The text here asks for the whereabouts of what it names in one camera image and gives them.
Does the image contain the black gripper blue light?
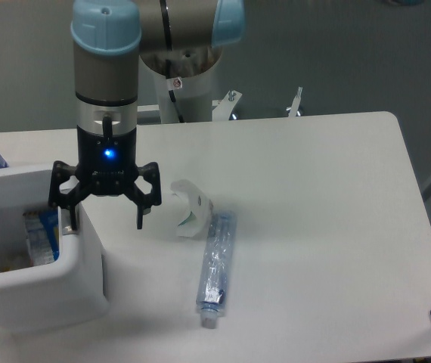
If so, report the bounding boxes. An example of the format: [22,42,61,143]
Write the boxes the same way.
[48,127,162,231]

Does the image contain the white push-lid trash can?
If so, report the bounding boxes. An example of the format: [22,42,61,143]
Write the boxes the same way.
[0,164,109,332]

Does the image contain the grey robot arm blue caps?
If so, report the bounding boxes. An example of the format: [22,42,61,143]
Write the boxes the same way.
[48,1,246,231]

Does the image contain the blue carton inside trash can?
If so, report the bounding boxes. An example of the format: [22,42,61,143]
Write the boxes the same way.
[23,209,60,266]

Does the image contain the crumpled white paper wrapper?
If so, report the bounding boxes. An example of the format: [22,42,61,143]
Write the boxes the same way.
[170,179,213,238]

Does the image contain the crushed clear plastic bottle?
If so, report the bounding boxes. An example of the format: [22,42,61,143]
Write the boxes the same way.
[196,210,237,329]

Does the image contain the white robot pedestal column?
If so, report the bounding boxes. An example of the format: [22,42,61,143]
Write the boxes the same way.
[141,46,223,124]

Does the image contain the black cable on pedestal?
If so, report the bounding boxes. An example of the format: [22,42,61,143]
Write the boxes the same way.
[164,59,186,124]

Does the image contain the white pedestal base frame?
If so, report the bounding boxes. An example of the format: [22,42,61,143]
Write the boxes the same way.
[135,85,305,126]

